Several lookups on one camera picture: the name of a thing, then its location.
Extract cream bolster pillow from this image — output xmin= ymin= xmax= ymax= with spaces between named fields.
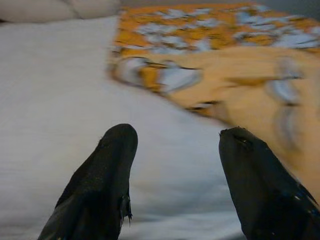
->
xmin=0 ymin=0 xmax=123 ymax=24

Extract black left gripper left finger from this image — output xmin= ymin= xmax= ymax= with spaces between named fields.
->
xmin=37 ymin=123 xmax=139 ymax=240

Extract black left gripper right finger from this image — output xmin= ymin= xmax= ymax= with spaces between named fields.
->
xmin=218 ymin=126 xmax=320 ymax=240

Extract white quilted mattress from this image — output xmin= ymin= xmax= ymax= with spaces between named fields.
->
xmin=0 ymin=14 xmax=250 ymax=240

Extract orange yellow cartoon blanket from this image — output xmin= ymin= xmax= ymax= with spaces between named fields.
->
xmin=106 ymin=2 xmax=320 ymax=203

